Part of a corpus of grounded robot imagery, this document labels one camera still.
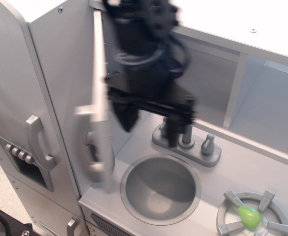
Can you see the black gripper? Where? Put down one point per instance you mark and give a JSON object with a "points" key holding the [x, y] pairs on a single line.
{"points": [[154, 90]]}

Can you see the white toy microwave door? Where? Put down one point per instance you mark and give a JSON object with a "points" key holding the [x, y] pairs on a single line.
{"points": [[98, 152]]}

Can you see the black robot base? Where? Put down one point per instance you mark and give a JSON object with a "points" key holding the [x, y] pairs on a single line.
{"points": [[9, 226]]}

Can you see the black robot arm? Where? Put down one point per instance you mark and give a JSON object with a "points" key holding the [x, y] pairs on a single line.
{"points": [[151, 59]]}

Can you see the purple toy eggplant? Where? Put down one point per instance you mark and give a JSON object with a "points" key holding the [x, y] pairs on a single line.
{"points": [[176, 69]]}

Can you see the grey toy faucet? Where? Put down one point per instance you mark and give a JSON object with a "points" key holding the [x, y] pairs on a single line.
{"points": [[193, 147]]}

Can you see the grey round toy sink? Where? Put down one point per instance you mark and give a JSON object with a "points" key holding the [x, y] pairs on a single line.
{"points": [[160, 189]]}

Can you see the white toy kitchen cabinet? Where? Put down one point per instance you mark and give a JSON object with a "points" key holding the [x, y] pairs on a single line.
{"points": [[238, 74]]}

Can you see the grey oven control panel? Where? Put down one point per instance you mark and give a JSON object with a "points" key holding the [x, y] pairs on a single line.
{"points": [[108, 227]]}

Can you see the grey toy ice dispenser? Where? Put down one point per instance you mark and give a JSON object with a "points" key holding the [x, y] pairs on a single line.
{"points": [[25, 164]]}

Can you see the green toy pear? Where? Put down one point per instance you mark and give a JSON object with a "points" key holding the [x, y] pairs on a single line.
{"points": [[250, 217]]}

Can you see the grey toy stove burner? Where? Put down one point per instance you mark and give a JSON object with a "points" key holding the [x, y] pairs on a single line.
{"points": [[274, 222]]}

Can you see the grey fridge door handle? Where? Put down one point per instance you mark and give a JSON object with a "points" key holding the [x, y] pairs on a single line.
{"points": [[33, 129]]}

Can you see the grey lower door handle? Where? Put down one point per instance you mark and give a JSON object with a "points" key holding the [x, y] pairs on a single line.
{"points": [[74, 227]]}

